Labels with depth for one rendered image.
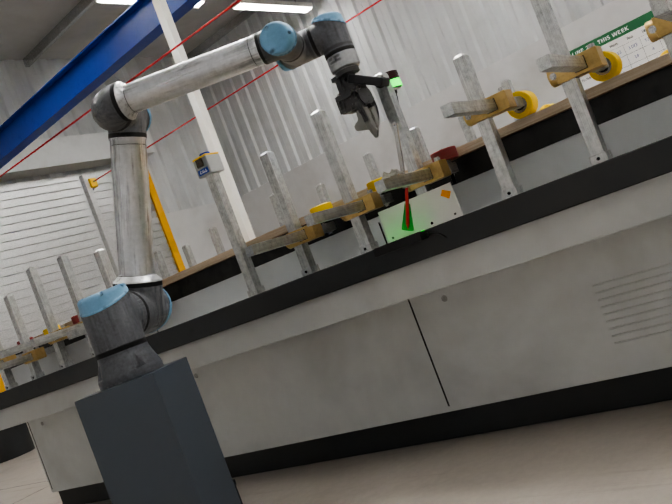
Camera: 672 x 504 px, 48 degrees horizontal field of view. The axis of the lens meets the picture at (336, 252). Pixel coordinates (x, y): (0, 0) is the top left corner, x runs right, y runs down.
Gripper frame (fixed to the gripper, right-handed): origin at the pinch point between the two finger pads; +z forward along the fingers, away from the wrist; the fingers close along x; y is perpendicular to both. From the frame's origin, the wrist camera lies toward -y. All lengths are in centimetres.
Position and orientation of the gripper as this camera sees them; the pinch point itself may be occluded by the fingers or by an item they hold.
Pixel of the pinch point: (377, 132)
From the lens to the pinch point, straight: 216.1
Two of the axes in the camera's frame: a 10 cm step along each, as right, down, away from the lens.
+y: -7.5, 3.0, 5.9
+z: 3.6, 9.3, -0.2
